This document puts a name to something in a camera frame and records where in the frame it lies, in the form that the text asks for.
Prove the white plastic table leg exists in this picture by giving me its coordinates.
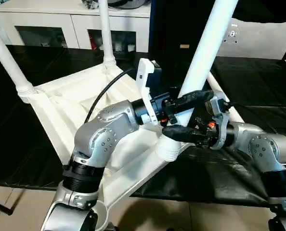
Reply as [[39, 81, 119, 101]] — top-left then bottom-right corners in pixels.
[[156, 0, 240, 161], [98, 0, 117, 71], [206, 72, 245, 124], [0, 13, 35, 102]]

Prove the white plastic table top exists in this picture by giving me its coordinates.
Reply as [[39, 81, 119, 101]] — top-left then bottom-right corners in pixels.
[[17, 61, 194, 231]]

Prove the black sofa with gold label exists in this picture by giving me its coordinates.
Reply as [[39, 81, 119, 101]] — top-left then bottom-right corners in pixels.
[[149, 0, 286, 59]]

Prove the black work mat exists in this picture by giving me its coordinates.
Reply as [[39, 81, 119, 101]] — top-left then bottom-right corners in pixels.
[[0, 44, 286, 208]]

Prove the grey printed pillow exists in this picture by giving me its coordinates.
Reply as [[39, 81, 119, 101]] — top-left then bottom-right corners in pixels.
[[216, 18, 286, 60]]

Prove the black plastic packet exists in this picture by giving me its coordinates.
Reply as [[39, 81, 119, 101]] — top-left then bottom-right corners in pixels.
[[81, 0, 102, 10]]

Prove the white cabinet with glass doors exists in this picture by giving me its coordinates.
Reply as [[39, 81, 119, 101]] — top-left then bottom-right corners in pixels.
[[0, 0, 151, 52]]

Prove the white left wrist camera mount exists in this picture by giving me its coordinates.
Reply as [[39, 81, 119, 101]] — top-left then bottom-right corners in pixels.
[[135, 58, 163, 126]]

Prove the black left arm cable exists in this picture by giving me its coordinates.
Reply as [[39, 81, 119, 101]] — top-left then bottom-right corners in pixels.
[[83, 68, 141, 124]]

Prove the grey bag with black strap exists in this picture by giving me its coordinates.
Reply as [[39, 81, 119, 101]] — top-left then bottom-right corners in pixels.
[[108, 0, 146, 10]]

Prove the black metal frame bar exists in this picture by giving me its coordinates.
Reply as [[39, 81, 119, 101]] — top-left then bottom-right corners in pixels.
[[0, 190, 23, 217]]

